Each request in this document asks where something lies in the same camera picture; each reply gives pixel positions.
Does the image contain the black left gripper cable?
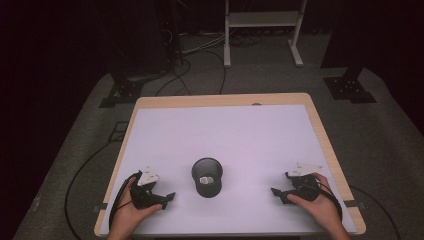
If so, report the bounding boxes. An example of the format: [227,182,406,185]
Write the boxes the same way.
[108,170,143,234]

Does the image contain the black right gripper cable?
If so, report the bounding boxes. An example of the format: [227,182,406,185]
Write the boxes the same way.
[301,179,344,224]

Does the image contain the black mesh pen holder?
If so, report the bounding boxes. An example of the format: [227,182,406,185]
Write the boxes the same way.
[190,157,224,199]

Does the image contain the person's left hand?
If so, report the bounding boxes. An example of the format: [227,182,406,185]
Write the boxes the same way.
[107,176,164,239]

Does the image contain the white metal stand frame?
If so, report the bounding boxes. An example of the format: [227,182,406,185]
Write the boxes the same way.
[223,0,308,69]

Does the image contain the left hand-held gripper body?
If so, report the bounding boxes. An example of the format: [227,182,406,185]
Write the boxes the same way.
[129,166,169,211]

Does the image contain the person's right hand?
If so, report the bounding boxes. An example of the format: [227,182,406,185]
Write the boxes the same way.
[286,172,344,235]

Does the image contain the white floor cables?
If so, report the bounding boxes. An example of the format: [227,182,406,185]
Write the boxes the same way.
[180,32,228,55]

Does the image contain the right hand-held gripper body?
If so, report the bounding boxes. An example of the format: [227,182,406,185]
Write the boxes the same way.
[284,162,324,203]

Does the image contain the white table mat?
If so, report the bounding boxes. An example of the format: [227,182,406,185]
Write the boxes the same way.
[99,104,358,236]

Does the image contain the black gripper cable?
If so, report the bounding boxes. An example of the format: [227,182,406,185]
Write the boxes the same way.
[108,170,143,234]
[301,179,344,224]

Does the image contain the black tape square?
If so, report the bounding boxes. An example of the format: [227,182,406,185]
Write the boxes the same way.
[108,121,130,143]

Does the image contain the black stand base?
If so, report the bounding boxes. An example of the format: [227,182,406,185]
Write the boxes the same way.
[98,66,145,109]
[323,65,378,105]

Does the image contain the black floor cable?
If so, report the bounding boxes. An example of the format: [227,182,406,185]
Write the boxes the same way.
[64,141,115,240]
[349,184,402,240]
[154,59,193,98]
[199,49,228,96]

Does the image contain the black tape strip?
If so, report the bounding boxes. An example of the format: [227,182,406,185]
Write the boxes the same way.
[343,199,367,210]
[91,202,109,214]

